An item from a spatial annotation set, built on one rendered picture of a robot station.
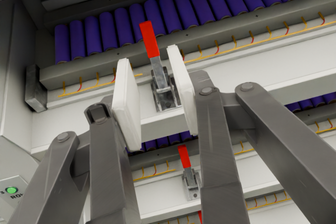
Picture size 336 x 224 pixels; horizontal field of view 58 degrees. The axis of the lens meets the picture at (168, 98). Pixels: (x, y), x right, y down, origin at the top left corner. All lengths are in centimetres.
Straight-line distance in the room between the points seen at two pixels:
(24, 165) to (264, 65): 29
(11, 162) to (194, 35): 25
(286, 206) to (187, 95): 56
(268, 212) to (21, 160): 49
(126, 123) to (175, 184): 35
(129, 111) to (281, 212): 56
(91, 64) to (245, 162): 29
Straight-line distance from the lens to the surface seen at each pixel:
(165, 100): 33
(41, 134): 37
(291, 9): 38
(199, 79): 17
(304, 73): 36
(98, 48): 38
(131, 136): 16
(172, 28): 37
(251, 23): 36
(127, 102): 16
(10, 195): 43
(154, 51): 30
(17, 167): 39
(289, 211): 70
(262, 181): 50
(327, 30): 39
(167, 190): 50
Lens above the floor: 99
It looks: 42 degrees down
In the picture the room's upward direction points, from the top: 16 degrees counter-clockwise
